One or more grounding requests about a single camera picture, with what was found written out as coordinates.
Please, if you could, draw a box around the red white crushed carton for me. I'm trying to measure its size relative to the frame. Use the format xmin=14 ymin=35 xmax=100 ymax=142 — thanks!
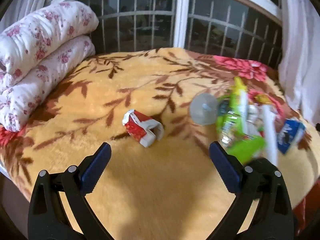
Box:
xmin=122 ymin=109 xmax=164 ymax=148

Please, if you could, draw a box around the white paper cup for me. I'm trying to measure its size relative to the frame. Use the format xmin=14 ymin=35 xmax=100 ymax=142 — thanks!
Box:
xmin=261 ymin=105 xmax=278 ymax=166

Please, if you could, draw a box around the green plastic bottle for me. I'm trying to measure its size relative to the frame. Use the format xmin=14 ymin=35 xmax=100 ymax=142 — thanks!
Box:
xmin=216 ymin=77 xmax=265 ymax=165

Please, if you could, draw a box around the white curtain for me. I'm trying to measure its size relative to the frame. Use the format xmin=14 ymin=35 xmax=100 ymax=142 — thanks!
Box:
xmin=1 ymin=0 xmax=46 ymax=32
xmin=278 ymin=0 xmax=319 ymax=125

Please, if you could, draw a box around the white window frame with bars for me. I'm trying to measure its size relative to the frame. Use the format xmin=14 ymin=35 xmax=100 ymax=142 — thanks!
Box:
xmin=46 ymin=0 xmax=282 ymax=67

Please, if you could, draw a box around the white curtain left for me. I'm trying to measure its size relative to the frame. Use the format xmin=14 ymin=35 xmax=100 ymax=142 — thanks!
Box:
xmin=1 ymin=0 xmax=46 ymax=32

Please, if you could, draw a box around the folded floral white quilt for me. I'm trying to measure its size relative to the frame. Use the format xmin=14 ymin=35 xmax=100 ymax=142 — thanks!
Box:
xmin=1 ymin=1 xmax=99 ymax=132

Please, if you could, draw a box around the translucent plastic dome lid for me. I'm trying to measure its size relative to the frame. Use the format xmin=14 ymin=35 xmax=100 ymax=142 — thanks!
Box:
xmin=189 ymin=93 xmax=218 ymax=126

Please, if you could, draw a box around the orange juice snack bag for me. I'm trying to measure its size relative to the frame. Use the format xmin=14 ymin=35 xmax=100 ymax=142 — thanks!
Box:
xmin=253 ymin=94 xmax=273 ymax=106

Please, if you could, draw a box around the white curtain right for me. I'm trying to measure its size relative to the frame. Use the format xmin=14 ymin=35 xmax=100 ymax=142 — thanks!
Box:
xmin=278 ymin=0 xmax=319 ymax=125

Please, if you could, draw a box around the yellow floral fleece blanket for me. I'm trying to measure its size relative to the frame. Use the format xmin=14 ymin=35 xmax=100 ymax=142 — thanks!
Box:
xmin=0 ymin=47 xmax=320 ymax=240

